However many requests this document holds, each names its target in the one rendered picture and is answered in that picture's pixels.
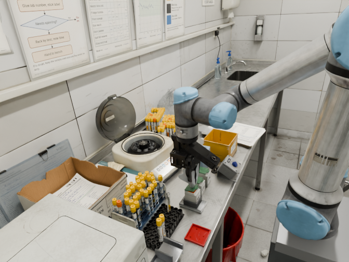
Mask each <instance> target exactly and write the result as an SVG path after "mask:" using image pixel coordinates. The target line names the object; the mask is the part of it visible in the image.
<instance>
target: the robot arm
mask: <svg viewBox="0 0 349 262"><path fill-rule="evenodd" d="M323 70H325V71H326V72H327V74H328V75H329V77H330V82H329V85H328V88H327V91H326V94H325V97H324V100H323V102H322V105H321V108H320V111H319V114H318V117H317V120H316V123H315V126H314V129H313V132H312V134H311V137H310V140H309V143H308V146H307V149H306V152H305V155H304V156H303V157H302V159H301V161H300V168H299V170H297V171H295V172H293V173H292V174H291V175H290V177H289V180H288V183H287V186H286V190H285V193H284V195H283V197H282V199H281V201H279V202H278V204H277V209H276V216H277V218H278V220H279V222H280V223H282V225H283V227H284V228H286V229H287V230H288V231H289V232H291V233H292V234H294V235H296V236H298V237H300V238H303V239H307V240H323V239H328V238H331V237H333V236H334V235H335V234H336V232H337V230H338V227H339V218H338V211H337V209H338V207H339V205H340V203H341V201H342V199H343V195H344V194H343V187H344V184H345V180H346V178H347V177H348V174H347V173H348V167H349V5H348V6H347V7H346V8H345V9H344V10H343V11H342V13H341V14H340V15H339V17H338V19H337V20H336V22H335V23H333V24H332V25H331V26H330V29H329V31H328V32H327V33H325V34H323V35H322V36H320V37H318V38H316V39H315V40H313V41H311V42H309V43H308V44H306V45H304V46H303V47H301V48H299V49H297V50H296V51H294V52H292V53H291V54H289V55H287V56H286V57H284V58H282V59H280V60H279V61H277V62H276V63H274V64H272V65H270V66H269V67H267V68H265V69H264V70H262V71H260V72H259V73H257V74H255V75H253V76H252V77H250V78H248V79H246V80H245V81H243V82H242V83H240V84H238V85H236V86H233V87H232V88H231V89H229V90H228V91H226V92H224V93H222V94H221V95H219V96H217V97H215V98H214V99H206V98H202V97H198V90H197V89H196V88H194V87H180V88H178V89H176V90H175V91H174V93H173V105H174V120H175V128H176V131H175V133H174V134H172V135H171V138H172V139H174V148H173V149H172V151H171V152H170V164H171V166H174V167H176V168H180V169H181V168H184V169H183V174H179V175H178V177H179V179H181V180H183V181H185V182H187V183H188V184H189V185H190V187H191V188H194V186H195V185H196V183H197V179H198V173H199V168H200V162H202V163H204V164H205V165H207V166H208V167H209V168H210V169H212V170H213V169H215V168H216V167H217V166H218V164H219V162H220V158H219V157H217V156H216V155H215V154H213V153H212V152H210V151H209V150H208V149H206V148H205V147H204V146H202V145H201V144H199V143H198V142H197V140H198V133H199V129H198V124H199V123H200V124H204V125H207V126H211V127H213V128H216V129H223V130H228V129H230V128H232V127H233V124H234V123H235V121H236V118H237V113H238V112H239V111H240V110H242V109H244V108H246V107H248V106H250V105H252V104H254V103H256V102H258V101H261V100H263V99H265V98H267V97H269V96H271V95H273V94H275V93H277V92H279V91H282V90H284V89H286V88H288V87H290V86H292V85H294V84H296V83H298V82H300V81H303V80H305V79H307V78H309V77H311V76H313V75H315V74H317V73H319V72H321V71H323ZM174 150H175V151H174ZM171 157H172V160H171ZM172 162H173V163H172Z"/></svg>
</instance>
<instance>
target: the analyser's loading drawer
mask: <svg viewBox="0 0 349 262"><path fill-rule="evenodd" d="M181 254H184V247H183V243H180V242H178V241H175V240H173V239H170V238H168V237H165V236H163V243H162V245H161V246H160V248H159V249H155V255H154V257H153V258H152V260H151V261H150V262H177V261H178V259H179V258H180V256H181Z"/></svg>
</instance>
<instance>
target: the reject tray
mask: <svg viewBox="0 0 349 262"><path fill-rule="evenodd" d="M210 233H211V229H208V228H205V227H202V226H199V225H196V224H194V223H192V225H191V227H190V229H189V230H188V232H187V234H186V236H185V238H184V240H186V241H189V242H191V243H194V244H196V245H199V246H202V247H204V246H205V244H206V242H207V240H208V238H209V235H210Z"/></svg>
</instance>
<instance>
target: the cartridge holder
mask: <svg viewBox="0 0 349 262"><path fill-rule="evenodd" d="M206 204H207V201H204V200H202V196H200V198H199V200H198V201H197V203H194V202H191V201H188V200H185V196H184V197H183V199H182V200H181V201H180V203H179V206H182V207H185V208H188V209H191V210H193V211H196V212H199V213H202V211H203V209H204V208H205V206H206Z"/></svg>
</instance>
